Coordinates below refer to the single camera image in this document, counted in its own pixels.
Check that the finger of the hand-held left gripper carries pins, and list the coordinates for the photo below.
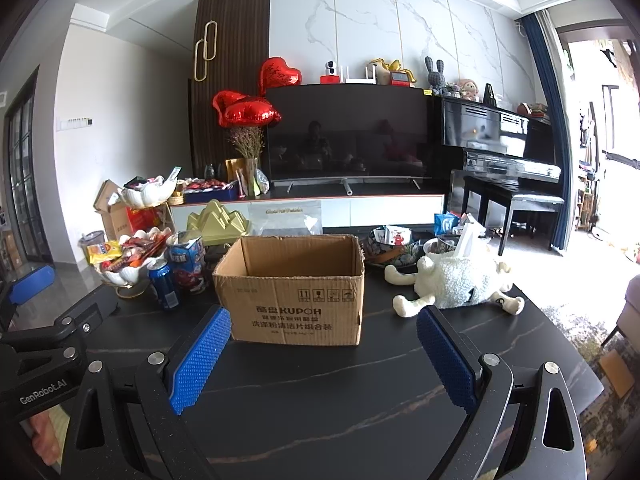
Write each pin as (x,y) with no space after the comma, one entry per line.
(85,315)
(30,284)

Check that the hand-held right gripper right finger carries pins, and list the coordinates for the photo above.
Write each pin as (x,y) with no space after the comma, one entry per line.
(445,360)

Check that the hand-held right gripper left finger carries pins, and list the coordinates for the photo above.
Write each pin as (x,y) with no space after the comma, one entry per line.
(200,360)

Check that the brown cardboard box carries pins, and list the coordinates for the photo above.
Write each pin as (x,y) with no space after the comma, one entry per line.
(290,310)

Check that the blue tray of snacks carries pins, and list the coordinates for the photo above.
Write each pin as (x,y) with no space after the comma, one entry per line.
(210,192)

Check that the yellow snack packet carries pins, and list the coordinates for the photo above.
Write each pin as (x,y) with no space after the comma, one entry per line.
(104,252)

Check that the grey trash can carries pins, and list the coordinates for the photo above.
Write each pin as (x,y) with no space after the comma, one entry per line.
(92,247)

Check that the white plush sheep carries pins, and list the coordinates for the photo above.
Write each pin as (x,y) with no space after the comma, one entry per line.
(455,280)

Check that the blue soda can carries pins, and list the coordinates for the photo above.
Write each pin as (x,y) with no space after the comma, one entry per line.
(164,285)

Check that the blue snack canister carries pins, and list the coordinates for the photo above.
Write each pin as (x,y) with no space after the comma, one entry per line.
(187,265)

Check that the open cardboard box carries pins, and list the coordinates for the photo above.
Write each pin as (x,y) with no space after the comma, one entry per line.
(112,220)

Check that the red gift bag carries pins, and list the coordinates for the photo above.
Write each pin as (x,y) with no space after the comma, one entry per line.
(145,220)

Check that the small patterned ceramic bowl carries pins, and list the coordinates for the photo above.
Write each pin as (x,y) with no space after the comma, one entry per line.
(440,247)

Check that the dark glass door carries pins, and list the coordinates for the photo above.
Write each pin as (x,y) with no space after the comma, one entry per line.
(25,170)

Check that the white shell tiered snack stand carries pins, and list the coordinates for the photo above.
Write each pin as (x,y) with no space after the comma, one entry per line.
(145,197)

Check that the white red packet in bowl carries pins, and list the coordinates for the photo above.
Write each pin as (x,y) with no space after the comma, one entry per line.
(397,236)

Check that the gold pyramid-shaped box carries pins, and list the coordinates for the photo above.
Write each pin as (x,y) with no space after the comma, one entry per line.
(215,225)

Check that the blue snack packet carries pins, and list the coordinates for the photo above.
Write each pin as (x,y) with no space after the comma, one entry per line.
(446,224)

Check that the white tv cabinet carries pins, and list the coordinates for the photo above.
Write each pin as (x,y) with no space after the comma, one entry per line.
(380,210)

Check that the clear zip bag of pistachios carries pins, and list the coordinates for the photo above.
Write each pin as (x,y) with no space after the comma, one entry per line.
(285,217)

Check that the wooden stool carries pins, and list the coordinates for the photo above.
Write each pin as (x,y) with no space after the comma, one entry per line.
(617,375)

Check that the black piano bench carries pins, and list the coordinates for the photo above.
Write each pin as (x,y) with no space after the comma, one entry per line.
(515,195)

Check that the silver snack bag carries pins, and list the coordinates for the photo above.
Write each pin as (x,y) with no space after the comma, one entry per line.
(262,182)

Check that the glass vase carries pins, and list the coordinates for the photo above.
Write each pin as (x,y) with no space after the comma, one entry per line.
(251,175)

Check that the gold gift bag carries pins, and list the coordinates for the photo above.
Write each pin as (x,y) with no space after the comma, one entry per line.
(234,170)

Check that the dried flower bouquet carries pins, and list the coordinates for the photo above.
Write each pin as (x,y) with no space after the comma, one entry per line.
(247,142)

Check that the black upright piano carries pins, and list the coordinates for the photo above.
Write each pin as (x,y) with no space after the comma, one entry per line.
(500,135)

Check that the black television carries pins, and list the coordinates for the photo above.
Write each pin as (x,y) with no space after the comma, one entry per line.
(350,135)

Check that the brown metronome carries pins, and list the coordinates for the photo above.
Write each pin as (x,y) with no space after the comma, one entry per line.
(488,95)

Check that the blue curtain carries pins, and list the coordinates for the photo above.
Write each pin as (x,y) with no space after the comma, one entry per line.
(547,110)

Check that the small doll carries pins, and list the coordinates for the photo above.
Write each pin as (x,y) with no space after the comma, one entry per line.
(467,90)

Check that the grey plush rabbit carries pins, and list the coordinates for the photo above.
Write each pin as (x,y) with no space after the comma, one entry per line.
(435,77)

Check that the red desk clock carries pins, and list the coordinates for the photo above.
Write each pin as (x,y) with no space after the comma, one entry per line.
(400,79)

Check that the white router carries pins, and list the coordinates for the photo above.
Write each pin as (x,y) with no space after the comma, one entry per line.
(360,77)

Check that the red heart balloon with writing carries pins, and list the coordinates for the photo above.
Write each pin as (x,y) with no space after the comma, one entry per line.
(280,76)

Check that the white wall switch panel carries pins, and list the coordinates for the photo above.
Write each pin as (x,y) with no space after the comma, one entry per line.
(76,124)

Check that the gold loop wall ornament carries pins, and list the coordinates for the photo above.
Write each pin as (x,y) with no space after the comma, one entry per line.
(206,50)

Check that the white security camera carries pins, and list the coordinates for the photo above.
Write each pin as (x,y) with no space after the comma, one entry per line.
(331,70)

